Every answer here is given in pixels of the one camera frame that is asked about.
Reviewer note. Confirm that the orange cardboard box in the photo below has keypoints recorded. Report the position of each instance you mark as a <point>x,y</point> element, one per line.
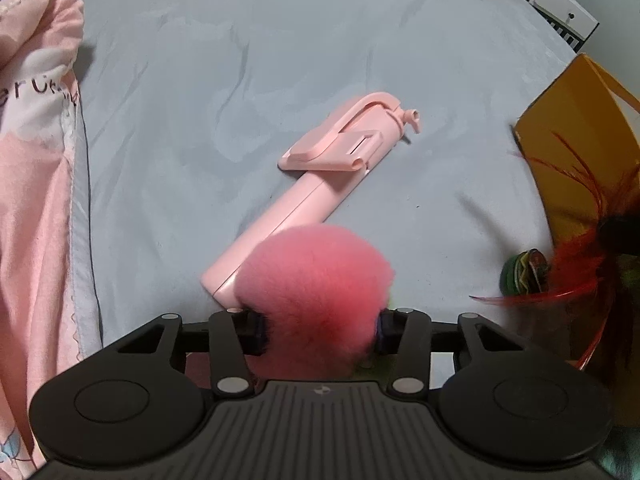
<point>565,125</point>

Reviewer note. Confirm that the white nightstand drawer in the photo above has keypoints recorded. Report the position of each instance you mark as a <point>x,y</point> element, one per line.
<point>562,7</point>

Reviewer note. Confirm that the pink selfie stick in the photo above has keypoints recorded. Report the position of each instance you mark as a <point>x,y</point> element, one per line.
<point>325,170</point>

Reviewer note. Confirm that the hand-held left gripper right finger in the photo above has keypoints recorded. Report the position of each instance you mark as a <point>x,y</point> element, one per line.
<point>381,334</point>

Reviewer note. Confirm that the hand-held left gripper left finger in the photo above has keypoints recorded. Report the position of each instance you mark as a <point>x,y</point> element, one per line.
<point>260,337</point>

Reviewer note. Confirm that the pink and white printed quilt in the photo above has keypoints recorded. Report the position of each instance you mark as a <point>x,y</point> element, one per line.
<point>35,185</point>

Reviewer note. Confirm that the pink fluffy pompom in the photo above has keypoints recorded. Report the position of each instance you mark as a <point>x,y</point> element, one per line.
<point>312,305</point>

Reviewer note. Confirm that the red feather toy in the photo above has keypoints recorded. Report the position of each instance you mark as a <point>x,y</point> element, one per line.
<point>575,255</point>

